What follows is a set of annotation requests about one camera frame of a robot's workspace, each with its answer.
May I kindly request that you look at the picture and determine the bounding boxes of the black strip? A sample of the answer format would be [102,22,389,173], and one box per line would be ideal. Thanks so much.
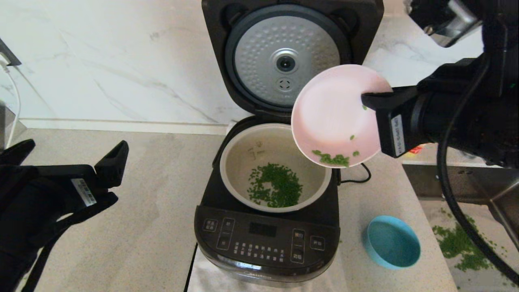
[183,245,198,292]

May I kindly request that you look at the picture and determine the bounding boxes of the white cloth mat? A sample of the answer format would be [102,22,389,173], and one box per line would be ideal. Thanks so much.
[187,247,349,292]

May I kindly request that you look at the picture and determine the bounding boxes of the cream inner pot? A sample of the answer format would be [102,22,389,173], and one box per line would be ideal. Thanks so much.
[219,124,333,213]

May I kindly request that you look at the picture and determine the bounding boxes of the spilled green grains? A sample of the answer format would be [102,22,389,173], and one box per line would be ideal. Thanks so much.
[431,206,519,289]

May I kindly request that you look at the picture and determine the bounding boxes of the steel sink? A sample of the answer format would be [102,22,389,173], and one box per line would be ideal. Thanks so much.
[401,162,519,292]

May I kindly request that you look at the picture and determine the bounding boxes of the black power cable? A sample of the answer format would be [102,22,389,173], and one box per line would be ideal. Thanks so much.
[340,162,371,185]

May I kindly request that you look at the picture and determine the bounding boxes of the black rice cooker lid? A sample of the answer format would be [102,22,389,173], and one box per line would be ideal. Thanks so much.
[202,0,385,118]

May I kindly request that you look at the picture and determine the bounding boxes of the blue bowl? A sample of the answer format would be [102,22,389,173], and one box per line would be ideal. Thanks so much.
[363,215,421,271]

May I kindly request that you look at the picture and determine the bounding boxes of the black rice cooker body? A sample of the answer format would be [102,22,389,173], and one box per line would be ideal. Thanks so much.
[194,118,341,284]

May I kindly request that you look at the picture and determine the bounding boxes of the long black camera cable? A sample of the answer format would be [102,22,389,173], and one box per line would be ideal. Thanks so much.
[436,53,519,286]

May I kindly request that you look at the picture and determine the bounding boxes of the grey wall outlet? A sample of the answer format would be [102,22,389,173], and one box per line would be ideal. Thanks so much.
[0,39,21,67]

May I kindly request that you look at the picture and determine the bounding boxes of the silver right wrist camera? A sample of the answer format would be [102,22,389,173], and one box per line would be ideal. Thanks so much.
[410,0,483,48]

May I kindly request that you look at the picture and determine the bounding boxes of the pink bowl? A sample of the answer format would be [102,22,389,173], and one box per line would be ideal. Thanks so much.
[291,64,393,169]

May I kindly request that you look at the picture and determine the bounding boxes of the white charger cable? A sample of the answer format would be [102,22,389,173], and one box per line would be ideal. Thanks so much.
[0,61,21,148]

